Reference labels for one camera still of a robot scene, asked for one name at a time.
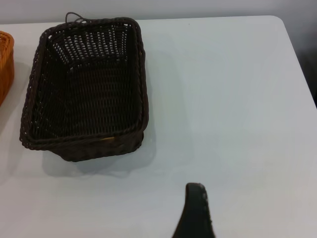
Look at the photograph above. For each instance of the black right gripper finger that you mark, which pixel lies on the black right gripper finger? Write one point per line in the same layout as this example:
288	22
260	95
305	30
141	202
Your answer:
195	213

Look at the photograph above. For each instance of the dark brown wicker basket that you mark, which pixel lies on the dark brown wicker basket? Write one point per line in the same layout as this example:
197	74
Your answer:
86	99

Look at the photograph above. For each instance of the orange wicker basket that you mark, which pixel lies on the orange wicker basket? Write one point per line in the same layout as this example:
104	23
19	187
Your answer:
5	74

